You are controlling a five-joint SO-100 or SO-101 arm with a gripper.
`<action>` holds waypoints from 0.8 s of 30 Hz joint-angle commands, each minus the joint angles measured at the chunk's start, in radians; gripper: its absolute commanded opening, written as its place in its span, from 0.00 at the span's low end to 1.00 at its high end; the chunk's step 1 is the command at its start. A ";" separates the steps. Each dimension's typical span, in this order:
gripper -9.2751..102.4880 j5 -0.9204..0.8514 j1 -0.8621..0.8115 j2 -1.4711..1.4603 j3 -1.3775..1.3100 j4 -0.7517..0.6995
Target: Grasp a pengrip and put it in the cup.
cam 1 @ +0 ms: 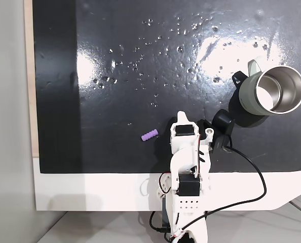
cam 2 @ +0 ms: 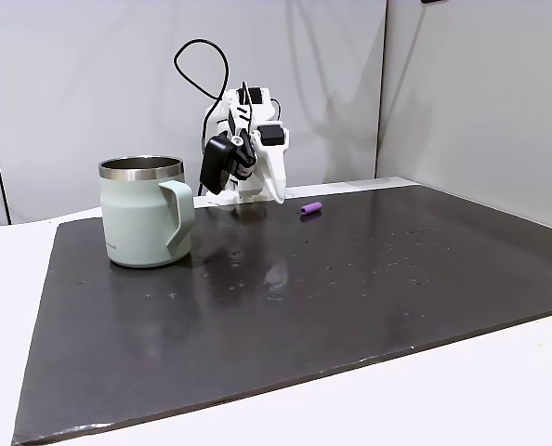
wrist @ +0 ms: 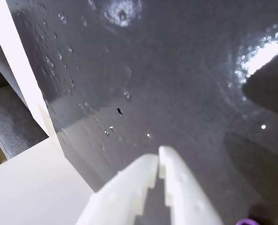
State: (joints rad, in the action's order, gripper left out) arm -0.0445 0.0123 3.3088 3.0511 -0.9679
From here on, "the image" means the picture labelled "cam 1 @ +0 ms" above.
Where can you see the white table board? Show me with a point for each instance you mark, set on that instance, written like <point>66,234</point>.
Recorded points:
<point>89,189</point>

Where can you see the light wooden board strip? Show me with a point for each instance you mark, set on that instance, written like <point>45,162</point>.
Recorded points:
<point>29,76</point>

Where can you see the black glossy table mat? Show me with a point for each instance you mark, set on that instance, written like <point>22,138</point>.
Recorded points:
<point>115,101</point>

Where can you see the green steel-lined mug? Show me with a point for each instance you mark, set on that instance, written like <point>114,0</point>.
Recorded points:
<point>249,93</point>

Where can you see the purple ribbed pen grip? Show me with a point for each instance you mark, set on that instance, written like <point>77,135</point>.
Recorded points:
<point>149,135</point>

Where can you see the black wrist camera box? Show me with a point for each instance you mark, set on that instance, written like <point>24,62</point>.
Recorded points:
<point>222,126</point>

